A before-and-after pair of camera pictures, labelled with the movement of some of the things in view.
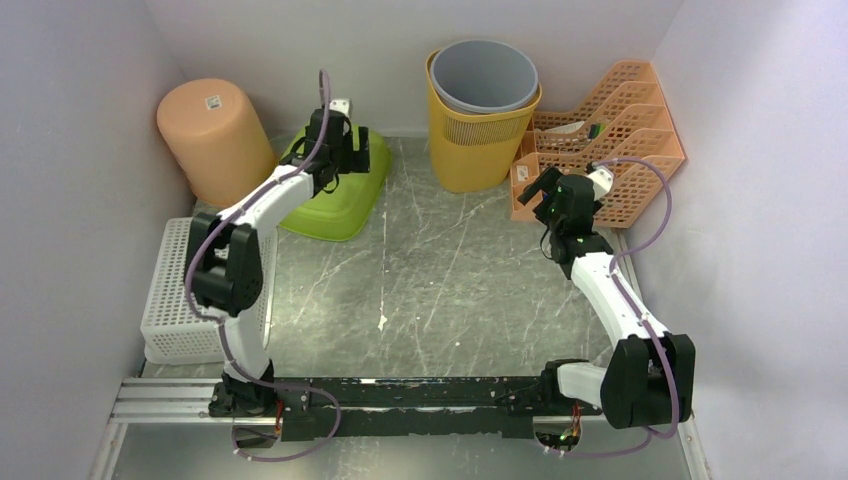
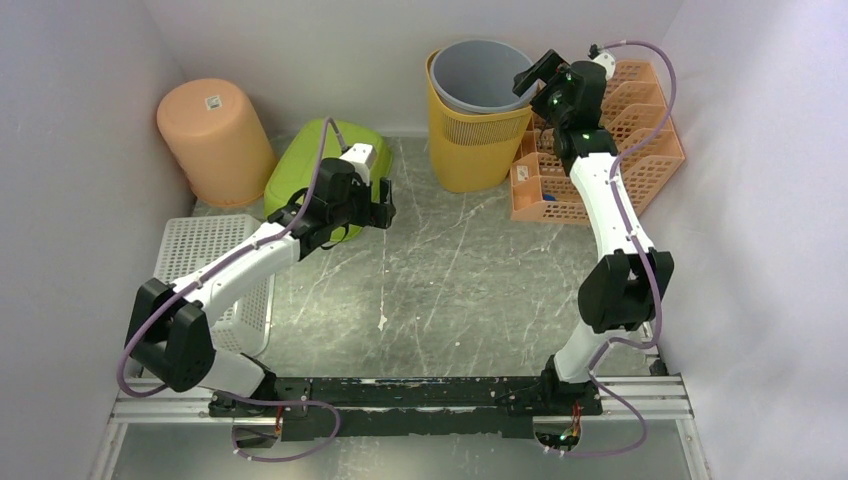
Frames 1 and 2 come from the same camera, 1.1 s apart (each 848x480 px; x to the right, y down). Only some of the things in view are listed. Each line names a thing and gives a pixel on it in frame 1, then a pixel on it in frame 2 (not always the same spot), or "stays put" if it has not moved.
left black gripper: x=360 y=159 to x=378 y=215
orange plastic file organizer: x=631 y=116 stays put
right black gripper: x=548 y=180 to x=553 y=70
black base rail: x=392 y=408 stays put
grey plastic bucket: x=483 y=76 stays put
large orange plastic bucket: x=217 y=138 stays put
